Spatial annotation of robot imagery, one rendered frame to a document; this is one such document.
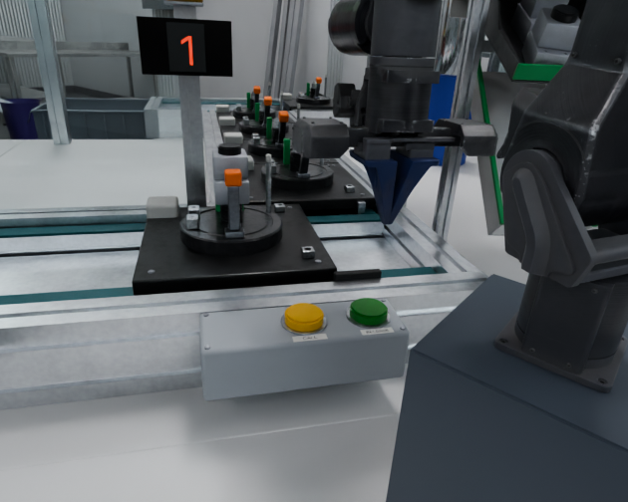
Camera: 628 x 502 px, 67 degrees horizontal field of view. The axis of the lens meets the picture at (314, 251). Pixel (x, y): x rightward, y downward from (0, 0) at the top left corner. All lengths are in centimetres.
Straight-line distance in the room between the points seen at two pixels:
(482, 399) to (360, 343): 21
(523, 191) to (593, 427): 12
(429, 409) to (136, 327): 32
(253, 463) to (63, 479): 17
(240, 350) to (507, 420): 25
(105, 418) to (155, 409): 5
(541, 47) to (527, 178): 42
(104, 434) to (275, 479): 18
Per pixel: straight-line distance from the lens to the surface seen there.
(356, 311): 49
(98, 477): 51
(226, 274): 56
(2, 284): 74
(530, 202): 27
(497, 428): 30
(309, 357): 47
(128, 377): 57
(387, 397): 57
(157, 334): 54
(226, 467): 49
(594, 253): 26
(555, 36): 68
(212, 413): 54
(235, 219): 60
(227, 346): 46
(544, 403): 29
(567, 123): 28
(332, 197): 83
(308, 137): 41
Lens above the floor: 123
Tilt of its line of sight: 25 degrees down
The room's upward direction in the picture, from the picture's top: 3 degrees clockwise
